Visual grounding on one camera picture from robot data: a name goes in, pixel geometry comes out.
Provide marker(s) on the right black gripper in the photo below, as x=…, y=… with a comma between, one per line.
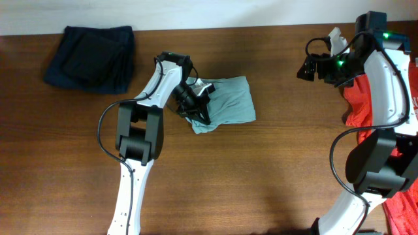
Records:
x=323, y=74

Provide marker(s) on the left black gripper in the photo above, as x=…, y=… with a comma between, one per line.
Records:
x=195, y=111

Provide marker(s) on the light grey-green t-shirt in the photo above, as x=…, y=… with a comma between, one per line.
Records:
x=230, y=103

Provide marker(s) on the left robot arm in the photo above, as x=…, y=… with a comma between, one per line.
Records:
x=140, y=131

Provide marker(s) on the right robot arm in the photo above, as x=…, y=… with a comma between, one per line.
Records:
x=385, y=162

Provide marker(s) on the folded navy blue garment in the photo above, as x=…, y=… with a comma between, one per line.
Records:
x=93, y=60

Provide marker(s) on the red printed t-shirt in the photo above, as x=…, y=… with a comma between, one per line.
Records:
x=401, y=209

